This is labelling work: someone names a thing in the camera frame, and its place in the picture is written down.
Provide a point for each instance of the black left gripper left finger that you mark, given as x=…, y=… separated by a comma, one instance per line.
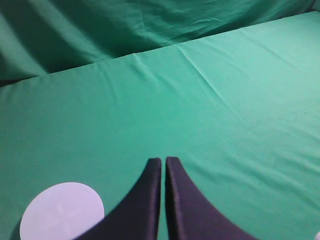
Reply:
x=136, y=217

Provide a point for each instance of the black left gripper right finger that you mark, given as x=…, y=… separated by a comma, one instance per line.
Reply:
x=189, y=215

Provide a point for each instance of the white dimpled ball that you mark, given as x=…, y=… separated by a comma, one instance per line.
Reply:
x=317, y=236

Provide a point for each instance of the white round plate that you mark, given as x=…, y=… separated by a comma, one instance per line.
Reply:
x=61, y=212

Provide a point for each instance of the green table cloth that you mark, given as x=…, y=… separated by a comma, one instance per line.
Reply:
x=241, y=110

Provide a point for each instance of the green backdrop curtain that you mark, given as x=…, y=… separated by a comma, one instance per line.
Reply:
x=39, y=37

